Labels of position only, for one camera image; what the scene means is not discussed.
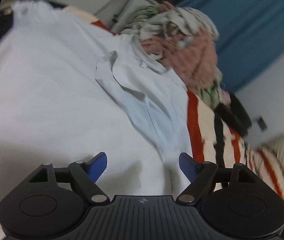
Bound white t-shirt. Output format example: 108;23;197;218
0;1;191;239

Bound striped fleece blanket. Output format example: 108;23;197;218
64;4;284;205

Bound pink fluffy blanket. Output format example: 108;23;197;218
141;25;218;92

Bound grey white hoodie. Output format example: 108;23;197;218
120;4;220;41

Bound green patterned garment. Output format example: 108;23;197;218
124;4;231;111

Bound garment steamer stand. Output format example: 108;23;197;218
94;0;134;30

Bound right blue curtain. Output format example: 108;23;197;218
177;0;284;93

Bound wall power socket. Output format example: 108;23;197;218
256;116;267;132

